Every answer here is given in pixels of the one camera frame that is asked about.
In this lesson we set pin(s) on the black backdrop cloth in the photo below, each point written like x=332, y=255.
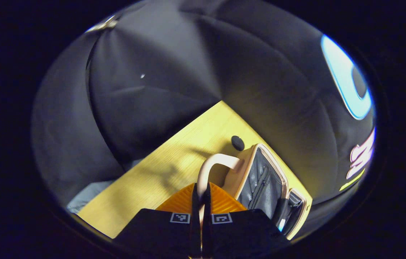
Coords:
x=152, y=90

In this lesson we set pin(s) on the black table grommet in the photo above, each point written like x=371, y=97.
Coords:
x=238, y=142

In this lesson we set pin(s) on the metal cloth clip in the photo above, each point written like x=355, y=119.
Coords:
x=105, y=24

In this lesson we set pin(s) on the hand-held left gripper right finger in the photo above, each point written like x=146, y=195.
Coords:
x=206, y=233

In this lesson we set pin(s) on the beige pink suitcase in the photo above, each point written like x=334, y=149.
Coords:
x=260, y=180

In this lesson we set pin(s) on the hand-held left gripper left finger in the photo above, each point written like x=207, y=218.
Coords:
x=195, y=230

